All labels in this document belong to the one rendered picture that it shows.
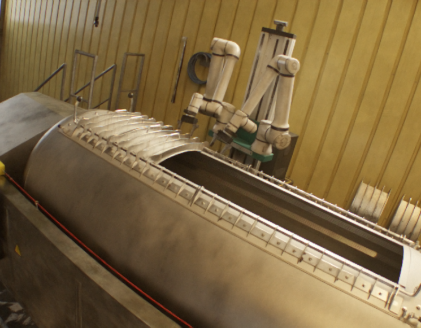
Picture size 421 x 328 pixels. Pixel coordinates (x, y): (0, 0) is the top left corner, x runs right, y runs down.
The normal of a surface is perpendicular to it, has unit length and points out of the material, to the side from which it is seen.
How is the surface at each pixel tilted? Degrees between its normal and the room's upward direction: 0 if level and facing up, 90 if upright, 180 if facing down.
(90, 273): 0
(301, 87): 90
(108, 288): 2
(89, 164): 43
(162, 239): 52
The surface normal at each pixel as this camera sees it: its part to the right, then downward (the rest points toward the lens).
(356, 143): -0.52, 0.20
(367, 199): -0.41, -0.12
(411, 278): 0.09, -0.82
